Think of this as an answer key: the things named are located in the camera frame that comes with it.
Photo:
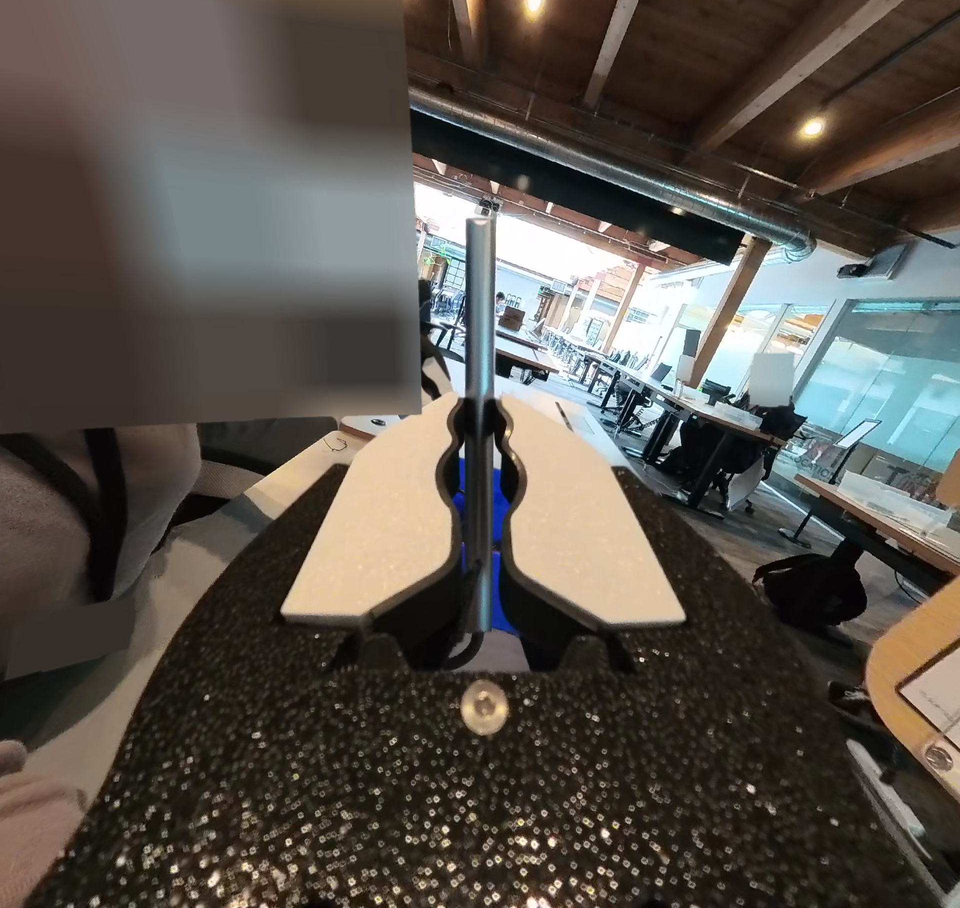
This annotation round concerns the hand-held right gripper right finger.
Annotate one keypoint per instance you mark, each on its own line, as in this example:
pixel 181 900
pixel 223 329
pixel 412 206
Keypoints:
pixel 592 533

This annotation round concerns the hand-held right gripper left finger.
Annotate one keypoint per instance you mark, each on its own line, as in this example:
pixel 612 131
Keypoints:
pixel 375 533

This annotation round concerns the blue plastic bin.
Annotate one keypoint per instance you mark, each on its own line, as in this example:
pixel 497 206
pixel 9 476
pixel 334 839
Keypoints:
pixel 459 495

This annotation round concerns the grey usb hub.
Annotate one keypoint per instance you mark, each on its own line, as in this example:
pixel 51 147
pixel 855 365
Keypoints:
pixel 480 323

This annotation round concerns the black office chair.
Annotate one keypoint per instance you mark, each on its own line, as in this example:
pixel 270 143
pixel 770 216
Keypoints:
pixel 705 458

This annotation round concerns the row of office desks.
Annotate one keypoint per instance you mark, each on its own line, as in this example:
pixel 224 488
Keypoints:
pixel 525 353

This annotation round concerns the black backpack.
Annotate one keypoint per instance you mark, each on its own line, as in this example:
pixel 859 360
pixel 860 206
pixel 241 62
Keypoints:
pixel 810 589

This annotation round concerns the wooden office desk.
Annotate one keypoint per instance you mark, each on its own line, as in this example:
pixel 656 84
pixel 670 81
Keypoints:
pixel 885 518

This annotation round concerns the instruction board with white stand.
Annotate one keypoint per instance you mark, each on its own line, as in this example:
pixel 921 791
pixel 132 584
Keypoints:
pixel 885 668

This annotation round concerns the person's torso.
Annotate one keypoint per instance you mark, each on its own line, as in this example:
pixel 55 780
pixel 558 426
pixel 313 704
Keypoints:
pixel 45 510

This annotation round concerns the black hanging ceiling panel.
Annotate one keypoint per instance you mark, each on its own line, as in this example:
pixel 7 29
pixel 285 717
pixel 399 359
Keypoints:
pixel 525 172

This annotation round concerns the silver ceiling duct pipe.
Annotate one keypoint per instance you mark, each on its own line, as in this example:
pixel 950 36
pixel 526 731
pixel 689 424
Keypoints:
pixel 780 236

